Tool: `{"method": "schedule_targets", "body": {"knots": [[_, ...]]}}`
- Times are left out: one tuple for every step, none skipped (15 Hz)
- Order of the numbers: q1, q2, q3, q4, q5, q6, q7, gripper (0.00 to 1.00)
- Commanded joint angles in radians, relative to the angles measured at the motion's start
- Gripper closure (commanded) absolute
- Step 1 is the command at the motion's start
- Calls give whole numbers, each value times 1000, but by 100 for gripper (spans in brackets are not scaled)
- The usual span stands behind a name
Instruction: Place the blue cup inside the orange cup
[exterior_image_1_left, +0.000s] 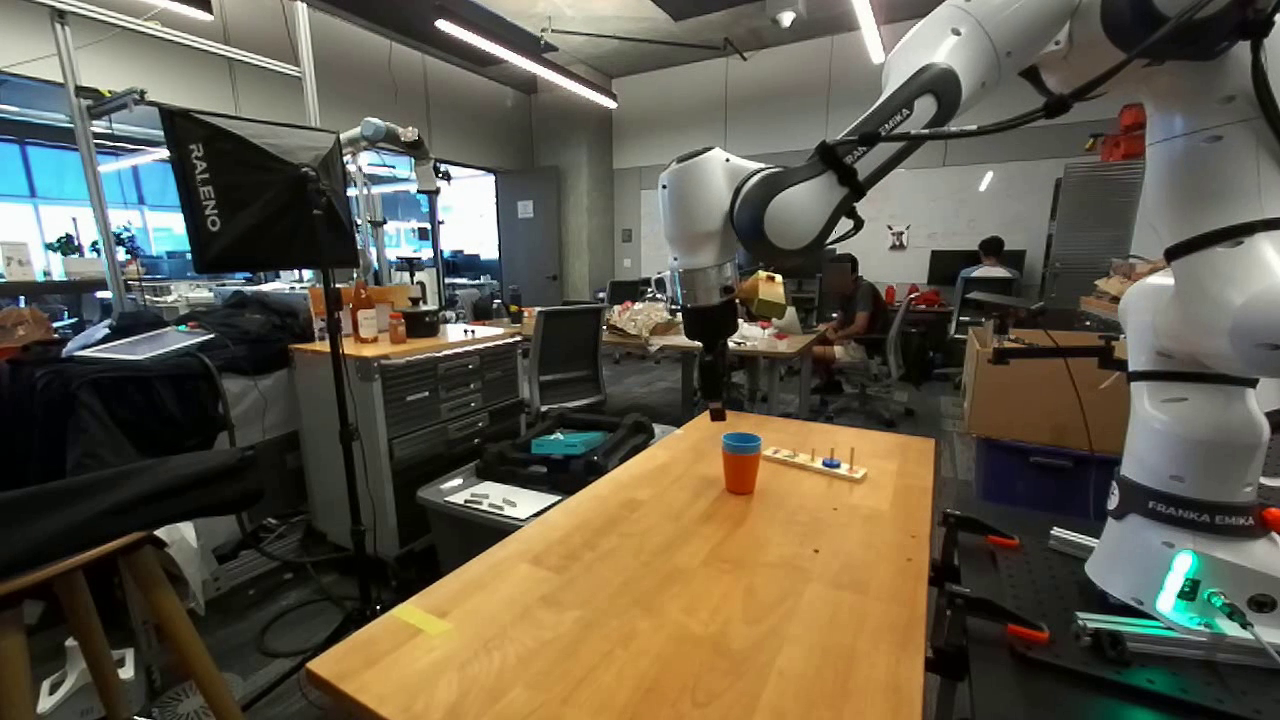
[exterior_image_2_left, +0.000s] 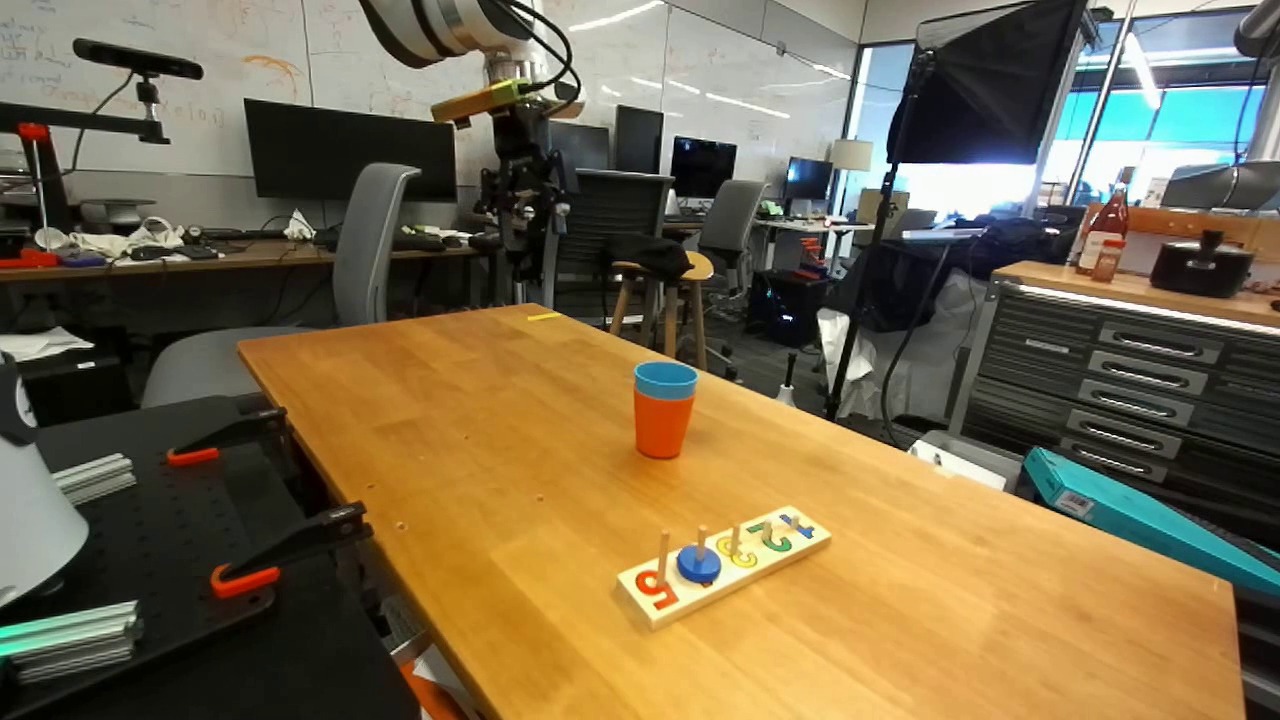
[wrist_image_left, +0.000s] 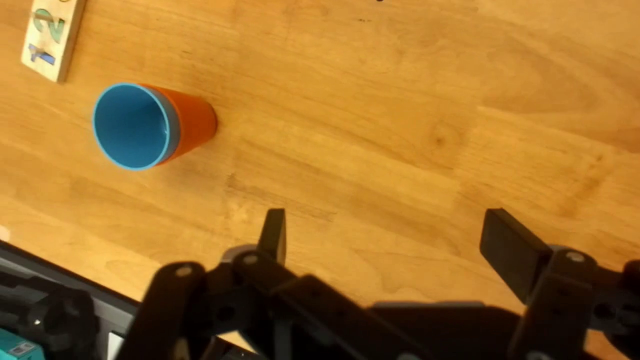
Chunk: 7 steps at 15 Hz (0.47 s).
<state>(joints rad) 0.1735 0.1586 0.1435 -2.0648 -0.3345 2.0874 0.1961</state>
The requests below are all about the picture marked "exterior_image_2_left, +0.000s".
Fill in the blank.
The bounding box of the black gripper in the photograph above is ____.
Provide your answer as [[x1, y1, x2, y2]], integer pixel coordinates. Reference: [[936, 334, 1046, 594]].
[[483, 107, 580, 262]]

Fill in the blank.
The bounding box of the blue plastic cup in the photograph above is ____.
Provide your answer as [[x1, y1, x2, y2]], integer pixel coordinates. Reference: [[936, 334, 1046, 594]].
[[633, 358, 699, 404]]

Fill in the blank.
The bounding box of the orange plastic cup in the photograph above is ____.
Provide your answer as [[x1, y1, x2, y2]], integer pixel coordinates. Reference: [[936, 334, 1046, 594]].
[[633, 394, 699, 464]]

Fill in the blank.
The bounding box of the small black monitor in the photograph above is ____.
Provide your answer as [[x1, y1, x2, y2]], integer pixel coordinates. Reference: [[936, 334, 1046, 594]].
[[668, 132, 739, 205], [607, 106, 668, 176]]

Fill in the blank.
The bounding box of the wooden stool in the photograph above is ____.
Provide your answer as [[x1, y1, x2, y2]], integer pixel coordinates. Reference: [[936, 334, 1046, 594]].
[[604, 244, 720, 372]]

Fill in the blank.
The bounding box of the grey office chair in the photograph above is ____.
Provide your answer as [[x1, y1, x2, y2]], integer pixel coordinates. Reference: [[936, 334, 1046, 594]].
[[137, 160, 422, 414]]

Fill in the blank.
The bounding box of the large black monitor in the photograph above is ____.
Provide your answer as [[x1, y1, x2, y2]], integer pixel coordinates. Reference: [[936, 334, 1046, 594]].
[[238, 97, 462, 208]]

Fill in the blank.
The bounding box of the grey swivel chair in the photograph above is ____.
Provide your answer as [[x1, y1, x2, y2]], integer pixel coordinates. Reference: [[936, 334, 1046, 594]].
[[693, 176, 767, 276]]

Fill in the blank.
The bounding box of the wooden desk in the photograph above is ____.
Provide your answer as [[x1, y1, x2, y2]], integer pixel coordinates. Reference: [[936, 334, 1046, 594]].
[[0, 231, 474, 344]]

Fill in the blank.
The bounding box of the wooden number puzzle board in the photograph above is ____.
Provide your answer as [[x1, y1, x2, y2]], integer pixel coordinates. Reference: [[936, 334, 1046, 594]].
[[610, 502, 836, 631]]

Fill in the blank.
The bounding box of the black softbox light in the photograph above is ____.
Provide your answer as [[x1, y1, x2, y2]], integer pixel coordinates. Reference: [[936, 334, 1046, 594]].
[[883, 0, 1090, 174]]

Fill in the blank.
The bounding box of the white box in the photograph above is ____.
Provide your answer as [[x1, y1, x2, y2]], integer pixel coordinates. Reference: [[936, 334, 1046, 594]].
[[906, 423, 1027, 498]]

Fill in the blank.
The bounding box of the aluminium extrusion bar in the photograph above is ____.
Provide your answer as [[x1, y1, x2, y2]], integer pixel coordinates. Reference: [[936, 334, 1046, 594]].
[[47, 447, 140, 512], [0, 597, 146, 687]]

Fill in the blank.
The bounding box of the black side board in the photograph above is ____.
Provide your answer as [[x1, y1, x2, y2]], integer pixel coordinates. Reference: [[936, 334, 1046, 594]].
[[0, 390, 422, 720]]

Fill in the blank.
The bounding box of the red and white bottle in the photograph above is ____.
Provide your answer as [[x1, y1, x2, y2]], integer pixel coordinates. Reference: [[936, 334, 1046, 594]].
[[1073, 183, 1136, 288]]

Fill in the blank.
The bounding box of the white lamp shade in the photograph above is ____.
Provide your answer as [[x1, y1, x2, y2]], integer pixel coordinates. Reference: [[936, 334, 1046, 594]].
[[0, 436, 93, 613]]

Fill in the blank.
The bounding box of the grey drawer cabinet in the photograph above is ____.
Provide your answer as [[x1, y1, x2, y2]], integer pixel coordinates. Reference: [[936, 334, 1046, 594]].
[[958, 255, 1280, 542]]

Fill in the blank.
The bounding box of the black pot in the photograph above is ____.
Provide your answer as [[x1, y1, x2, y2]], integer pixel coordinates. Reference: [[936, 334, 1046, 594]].
[[1146, 224, 1258, 301]]

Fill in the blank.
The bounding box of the teal long case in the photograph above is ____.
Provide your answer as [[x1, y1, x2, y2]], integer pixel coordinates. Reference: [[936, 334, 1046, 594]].
[[1021, 445, 1280, 610]]

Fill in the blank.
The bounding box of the tan wrist camera mount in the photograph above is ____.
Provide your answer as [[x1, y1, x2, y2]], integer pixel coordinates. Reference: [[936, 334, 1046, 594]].
[[422, 75, 526, 128]]

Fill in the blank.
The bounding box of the black clamp with orange handle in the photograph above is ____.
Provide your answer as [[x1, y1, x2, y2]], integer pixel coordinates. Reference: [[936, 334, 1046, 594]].
[[165, 404, 292, 471], [202, 502, 372, 604]]

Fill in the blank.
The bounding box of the blue stacking ring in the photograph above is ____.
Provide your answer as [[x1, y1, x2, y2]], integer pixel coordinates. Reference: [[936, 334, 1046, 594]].
[[672, 542, 729, 590]]

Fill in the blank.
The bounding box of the black camera on stand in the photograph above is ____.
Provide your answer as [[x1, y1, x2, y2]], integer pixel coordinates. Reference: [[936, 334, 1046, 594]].
[[68, 33, 206, 87]]

